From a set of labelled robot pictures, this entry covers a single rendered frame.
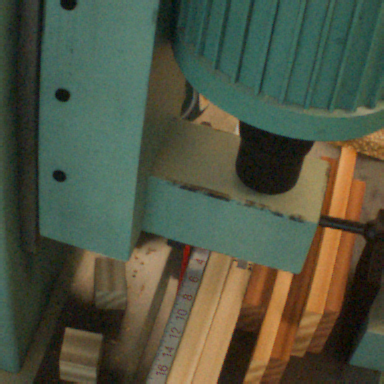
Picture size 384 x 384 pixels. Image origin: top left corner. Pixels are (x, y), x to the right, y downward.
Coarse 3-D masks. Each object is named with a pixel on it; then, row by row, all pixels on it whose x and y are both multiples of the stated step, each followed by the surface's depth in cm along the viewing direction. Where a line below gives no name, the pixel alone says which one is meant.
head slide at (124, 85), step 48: (48, 0) 56; (96, 0) 55; (144, 0) 54; (48, 48) 59; (96, 48) 58; (144, 48) 57; (48, 96) 63; (96, 96) 62; (144, 96) 61; (48, 144) 67; (96, 144) 65; (144, 144) 65; (48, 192) 71; (96, 192) 69; (144, 192) 72; (96, 240) 73
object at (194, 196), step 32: (192, 128) 75; (160, 160) 73; (192, 160) 73; (224, 160) 73; (320, 160) 75; (160, 192) 72; (192, 192) 71; (224, 192) 71; (256, 192) 72; (288, 192) 72; (320, 192) 72; (160, 224) 75; (192, 224) 74; (224, 224) 73; (256, 224) 72; (288, 224) 71; (256, 256) 75; (288, 256) 74
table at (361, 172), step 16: (320, 144) 100; (368, 160) 99; (368, 176) 98; (368, 192) 96; (368, 208) 95; (352, 272) 89; (336, 320) 85; (240, 336) 83; (256, 336) 83; (336, 336) 84; (240, 352) 82; (320, 352) 82; (336, 352) 83; (224, 368) 80; (240, 368) 81; (288, 368) 81; (304, 368) 81; (320, 368) 81; (336, 368) 81; (352, 368) 82
